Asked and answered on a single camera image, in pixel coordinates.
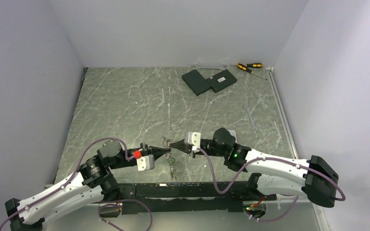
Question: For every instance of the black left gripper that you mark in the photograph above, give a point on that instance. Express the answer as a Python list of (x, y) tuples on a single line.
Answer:
[(155, 151)]

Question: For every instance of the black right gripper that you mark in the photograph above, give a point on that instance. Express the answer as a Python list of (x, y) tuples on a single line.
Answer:
[(181, 145)]

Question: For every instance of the round metal key organizer disc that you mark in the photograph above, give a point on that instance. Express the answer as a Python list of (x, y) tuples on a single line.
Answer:
[(171, 160)]

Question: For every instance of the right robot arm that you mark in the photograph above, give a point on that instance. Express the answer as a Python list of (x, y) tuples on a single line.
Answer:
[(312, 178)]

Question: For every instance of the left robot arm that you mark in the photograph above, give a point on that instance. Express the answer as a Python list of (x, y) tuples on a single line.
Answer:
[(91, 181)]

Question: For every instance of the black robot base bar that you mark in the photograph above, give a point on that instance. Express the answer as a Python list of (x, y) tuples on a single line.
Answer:
[(187, 196)]

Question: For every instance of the clear plastic case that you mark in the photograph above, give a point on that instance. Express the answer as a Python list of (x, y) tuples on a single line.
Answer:
[(233, 133)]

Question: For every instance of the large black flat box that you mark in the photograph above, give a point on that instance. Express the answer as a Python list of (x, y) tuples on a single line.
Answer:
[(196, 82)]

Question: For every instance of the silver wrench on table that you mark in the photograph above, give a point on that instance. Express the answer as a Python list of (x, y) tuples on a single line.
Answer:
[(253, 125)]

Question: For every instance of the small black flat box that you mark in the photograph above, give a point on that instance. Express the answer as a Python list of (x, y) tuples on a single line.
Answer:
[(221, 81)]

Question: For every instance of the yellow black screwdriver front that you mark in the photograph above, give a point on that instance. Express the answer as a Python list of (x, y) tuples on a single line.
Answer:
[(251, 71)]

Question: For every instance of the yellow black screwdriver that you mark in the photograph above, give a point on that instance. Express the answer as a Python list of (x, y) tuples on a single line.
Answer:
[(254, 65), (251, 71)]

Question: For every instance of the yellow black screwdriver rear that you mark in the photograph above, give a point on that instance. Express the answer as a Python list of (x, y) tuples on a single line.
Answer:
[(254, 65)]

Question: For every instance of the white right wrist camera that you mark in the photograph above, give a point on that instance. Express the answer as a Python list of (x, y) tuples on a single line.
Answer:
[(192, 141)]

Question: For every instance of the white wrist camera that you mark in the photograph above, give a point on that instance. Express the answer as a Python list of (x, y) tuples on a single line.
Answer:
[(144, 161), (192, 141)]

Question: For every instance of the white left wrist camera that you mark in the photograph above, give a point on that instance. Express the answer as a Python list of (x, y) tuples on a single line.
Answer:
[(144, 161)]

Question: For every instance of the long silver wrench at wall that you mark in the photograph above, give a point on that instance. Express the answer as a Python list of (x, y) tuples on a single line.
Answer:
[(218, 67)]

